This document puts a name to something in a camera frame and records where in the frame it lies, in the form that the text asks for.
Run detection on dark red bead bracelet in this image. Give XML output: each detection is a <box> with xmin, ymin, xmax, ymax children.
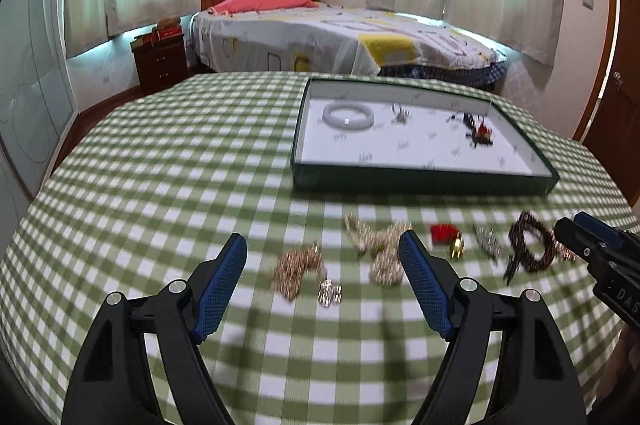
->
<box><xmin>502</xmin><ymin>210</ymin><xmax>558</xmax><ymax>285</ymax></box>

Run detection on silver rhinestone brooch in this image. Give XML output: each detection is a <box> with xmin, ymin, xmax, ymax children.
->
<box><xmin>474</xmin><ymin>226</ymin><xmax>501</xmax><ymax>263</ymax></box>

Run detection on red flower gold brooch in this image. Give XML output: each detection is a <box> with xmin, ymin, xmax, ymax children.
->
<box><xmin>430</xmin><ymin>223</ymin><xmax>465</xmax><ymax>260</ymax></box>

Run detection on red knot gold pendant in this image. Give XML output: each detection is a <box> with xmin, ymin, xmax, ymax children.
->
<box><xmin>472</xmin><ymin>122</ymin><xmax>492</xmax><ymax>147</ymax></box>

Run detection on black cord pendant necklace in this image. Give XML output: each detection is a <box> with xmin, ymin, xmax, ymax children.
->
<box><xmin>446</xmin><ymin>112</ymin><xmax>494</xmax><ymax>149</ymax></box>

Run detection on small gold pearl brooch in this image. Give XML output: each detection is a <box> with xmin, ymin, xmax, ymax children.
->
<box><xmin>272</xmin><ymin>242</ymin><xmax>328</xmax><ymax>301</ymax></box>

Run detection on silver ring ornament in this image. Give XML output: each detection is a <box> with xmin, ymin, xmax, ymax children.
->
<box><xmin>392</xmin><ymin>102</ymin><xmax>411</xmax><ymax>125</ymax></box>

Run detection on white jade bangle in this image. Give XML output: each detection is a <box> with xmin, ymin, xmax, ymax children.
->
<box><xmin>322</xmin><ymin>101</ymin><xmax>375</xmax><ymax>132</ymax></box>

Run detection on pearl rhinestone flower brooch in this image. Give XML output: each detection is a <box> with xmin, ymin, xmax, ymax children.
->
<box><xmin>553</xmin><ymin>241</ymin><xmax>578</xmax><ymax>263</ymax></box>

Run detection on green jewelry tray box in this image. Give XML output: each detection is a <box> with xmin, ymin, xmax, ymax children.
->
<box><xmin>291</xmin><ymin>76</ymin><xmax>560</xmax><ymax>196</ymax></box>

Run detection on person's hand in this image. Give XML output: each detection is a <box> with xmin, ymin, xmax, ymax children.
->
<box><xmin>596</xmin><ymin>324</ymin><xmax>639</xmax><ymax>403</ymax></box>

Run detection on brown wooden door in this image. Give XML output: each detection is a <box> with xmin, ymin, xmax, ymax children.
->
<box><xmin>573</xmin><ymin>0</ymin><xmax>639</xmax><ymax>206</ymax></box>

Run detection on green white checkered tablecloth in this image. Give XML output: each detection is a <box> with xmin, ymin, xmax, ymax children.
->
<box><xmin>1</xmin><ymin>73</ymin><xmax>639</xmax><ymax>424</ymax></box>

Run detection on glass wardrobe door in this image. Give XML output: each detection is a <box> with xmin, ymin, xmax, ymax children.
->
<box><xmin>0</xmin><ymin>0</ymin><xmax>75</xmax><ymax>249</ymax></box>

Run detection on bed with patterned quilt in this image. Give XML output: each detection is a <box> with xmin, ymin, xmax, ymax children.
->
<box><xmin>189</xmin><ymin>5</ymin><xmax>506</xmax><ymax>89</ymax></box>

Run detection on dark wooden nightstand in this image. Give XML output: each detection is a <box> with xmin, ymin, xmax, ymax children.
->
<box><xmin>131</xmin><ymin>33</ymin><xmax>189</xmax><ymax>94</ymax></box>

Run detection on items on nightstand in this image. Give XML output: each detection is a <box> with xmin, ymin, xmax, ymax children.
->
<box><xmin>130</xmin><ymin>17</ymin><xmax>182</xmax><ymax>48</ymax></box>

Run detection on pink pillow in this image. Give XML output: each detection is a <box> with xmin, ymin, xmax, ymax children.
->
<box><xmin>206</xmin><ymin>0</ymin><xmax>318</xmax><ymax>16</ymax></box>

